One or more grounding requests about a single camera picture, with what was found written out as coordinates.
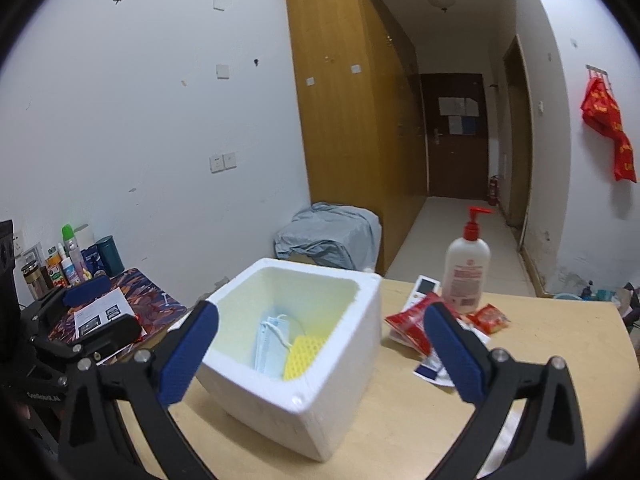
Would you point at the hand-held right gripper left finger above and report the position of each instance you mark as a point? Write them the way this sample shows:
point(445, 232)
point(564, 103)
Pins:
point(190, 355)

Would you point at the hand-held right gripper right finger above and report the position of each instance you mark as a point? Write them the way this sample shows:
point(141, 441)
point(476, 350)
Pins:
point(455, 355)

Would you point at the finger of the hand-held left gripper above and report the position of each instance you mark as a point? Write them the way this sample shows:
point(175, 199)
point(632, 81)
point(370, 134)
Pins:
point(87, 290)
point(112, 332)

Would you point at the white foam box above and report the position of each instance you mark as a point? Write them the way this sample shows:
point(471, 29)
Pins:
point(340, 385)

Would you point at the blue white snack packet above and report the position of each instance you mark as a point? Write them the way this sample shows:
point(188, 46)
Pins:
point(435, 358)

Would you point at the white printed booklet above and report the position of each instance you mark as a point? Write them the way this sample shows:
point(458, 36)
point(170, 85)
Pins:
point(107, 305)

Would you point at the small white bottle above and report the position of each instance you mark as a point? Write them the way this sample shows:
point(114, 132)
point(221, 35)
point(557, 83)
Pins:
point(67, 272)

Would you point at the blue box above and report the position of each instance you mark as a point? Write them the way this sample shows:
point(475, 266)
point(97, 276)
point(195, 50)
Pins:
point(91, 262)

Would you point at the blue and white sachet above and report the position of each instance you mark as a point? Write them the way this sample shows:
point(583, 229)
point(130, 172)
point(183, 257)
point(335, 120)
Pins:
point(427, 374)

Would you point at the green cap spray bottle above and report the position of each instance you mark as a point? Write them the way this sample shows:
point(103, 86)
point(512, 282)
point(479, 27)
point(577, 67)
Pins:
point(74, 252)

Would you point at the orange carton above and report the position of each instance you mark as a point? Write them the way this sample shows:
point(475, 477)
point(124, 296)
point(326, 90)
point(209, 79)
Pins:
point(53, 270)

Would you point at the teal cup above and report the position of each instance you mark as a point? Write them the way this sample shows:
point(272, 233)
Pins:
point(110, 255)

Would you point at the small red snack packet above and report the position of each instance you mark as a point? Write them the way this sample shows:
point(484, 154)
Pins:
point(490, 317)

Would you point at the steel thermos cup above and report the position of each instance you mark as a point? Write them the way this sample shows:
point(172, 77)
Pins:
point(34, 282)

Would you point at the large red snack packet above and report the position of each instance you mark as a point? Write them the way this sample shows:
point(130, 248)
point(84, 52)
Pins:
point(407, 322)

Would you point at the white remote control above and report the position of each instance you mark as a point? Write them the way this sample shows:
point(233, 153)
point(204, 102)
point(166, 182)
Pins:
point(425, 287)

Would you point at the blue face mask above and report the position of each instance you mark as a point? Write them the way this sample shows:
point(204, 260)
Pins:
point(270, 350)

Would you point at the white lotion pump bottle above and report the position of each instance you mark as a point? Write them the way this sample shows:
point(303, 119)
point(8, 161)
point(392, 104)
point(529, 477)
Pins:
point(465, 275)

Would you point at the yellow mesh sponge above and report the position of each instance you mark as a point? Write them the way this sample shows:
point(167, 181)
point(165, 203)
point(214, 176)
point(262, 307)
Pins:
point(300, 360)

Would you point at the teal basin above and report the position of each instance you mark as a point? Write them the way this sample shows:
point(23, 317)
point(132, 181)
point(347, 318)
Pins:
point(567, 297)

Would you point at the red fire extinguisher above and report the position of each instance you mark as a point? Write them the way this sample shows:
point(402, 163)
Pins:
point(493, 191)

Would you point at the pile of floor clutter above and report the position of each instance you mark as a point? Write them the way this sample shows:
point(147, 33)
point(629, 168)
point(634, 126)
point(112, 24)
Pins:
point(615, 297)

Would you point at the grey cloth cover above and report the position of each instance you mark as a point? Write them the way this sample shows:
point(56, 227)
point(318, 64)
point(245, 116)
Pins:
point(325, 235)

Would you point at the brown entrance door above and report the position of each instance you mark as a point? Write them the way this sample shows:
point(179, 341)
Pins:
point(455, 160)

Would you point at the wooden side door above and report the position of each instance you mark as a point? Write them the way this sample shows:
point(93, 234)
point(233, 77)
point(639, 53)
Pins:
point(517, 135)

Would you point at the white paper notice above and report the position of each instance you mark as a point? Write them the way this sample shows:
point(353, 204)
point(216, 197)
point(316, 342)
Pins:
point(472, 106)
point(451, 107)

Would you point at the wooden wardrobe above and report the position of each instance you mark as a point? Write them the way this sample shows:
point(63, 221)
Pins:
point(340, 135)

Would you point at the red hanging bag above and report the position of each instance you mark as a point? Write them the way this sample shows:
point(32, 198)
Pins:
point(625, 160)
point(600, 107)

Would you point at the ceiling lamp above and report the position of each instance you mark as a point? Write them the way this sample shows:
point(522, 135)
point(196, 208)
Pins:
point(441, 1)

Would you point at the double wall switch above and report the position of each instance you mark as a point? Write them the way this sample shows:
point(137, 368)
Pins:
point(222, 162)

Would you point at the white wall plate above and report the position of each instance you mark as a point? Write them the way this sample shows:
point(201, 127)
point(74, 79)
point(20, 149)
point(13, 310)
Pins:
point(218, 4)
point(222, 71)

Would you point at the wall hook rack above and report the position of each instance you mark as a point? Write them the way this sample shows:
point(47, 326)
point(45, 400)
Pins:
point(596, 71)

